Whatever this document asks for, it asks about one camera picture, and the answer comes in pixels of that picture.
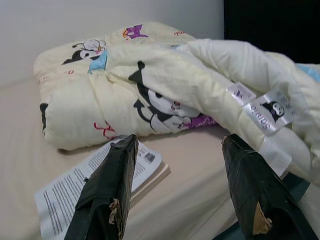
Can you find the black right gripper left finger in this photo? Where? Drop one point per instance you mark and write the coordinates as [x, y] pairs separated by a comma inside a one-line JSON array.
[[105, 190]]

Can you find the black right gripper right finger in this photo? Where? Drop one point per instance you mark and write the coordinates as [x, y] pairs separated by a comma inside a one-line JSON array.
[[257, 195]]

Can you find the white paperback book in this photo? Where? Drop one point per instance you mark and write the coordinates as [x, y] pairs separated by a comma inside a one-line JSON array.
[[62, 185]]

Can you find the cream cartoon print comforter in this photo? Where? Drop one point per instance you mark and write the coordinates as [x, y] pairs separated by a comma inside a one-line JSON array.
[[100, 100]]

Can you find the beige sheeted mattress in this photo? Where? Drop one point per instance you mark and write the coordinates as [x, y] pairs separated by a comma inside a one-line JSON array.
[[187, 187]]

